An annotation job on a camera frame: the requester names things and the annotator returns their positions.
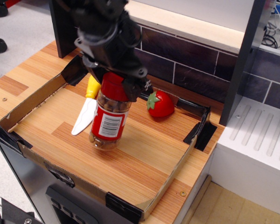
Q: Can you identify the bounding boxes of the yellow handled toy knife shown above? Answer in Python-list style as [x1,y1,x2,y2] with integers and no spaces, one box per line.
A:
[71,76,101,136]

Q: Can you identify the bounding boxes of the cardboard fence with black tape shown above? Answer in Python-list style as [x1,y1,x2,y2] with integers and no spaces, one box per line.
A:
[0,51,224,224]

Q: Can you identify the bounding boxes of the red toy strawberry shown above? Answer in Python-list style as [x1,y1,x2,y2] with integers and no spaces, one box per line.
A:
[147,91,175,117]

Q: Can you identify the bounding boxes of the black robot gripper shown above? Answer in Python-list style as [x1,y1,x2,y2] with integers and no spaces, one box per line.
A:
[75,16,151,102]

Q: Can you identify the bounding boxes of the white toy sink drainboard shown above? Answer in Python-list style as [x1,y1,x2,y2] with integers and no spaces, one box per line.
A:
[210,98,280,213]

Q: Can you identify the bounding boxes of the dark grey vertical post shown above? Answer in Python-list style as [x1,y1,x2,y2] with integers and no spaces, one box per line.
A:
[219,0,275,126]

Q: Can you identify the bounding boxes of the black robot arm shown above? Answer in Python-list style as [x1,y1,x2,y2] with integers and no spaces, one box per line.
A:
[57,0,151,102]

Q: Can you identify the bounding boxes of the black cables on desk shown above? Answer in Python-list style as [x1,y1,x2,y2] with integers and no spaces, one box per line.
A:
[261,18,280,49]

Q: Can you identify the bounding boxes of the red lidded spice bottle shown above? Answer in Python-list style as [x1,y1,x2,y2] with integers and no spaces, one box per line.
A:
[89,72,131,151]

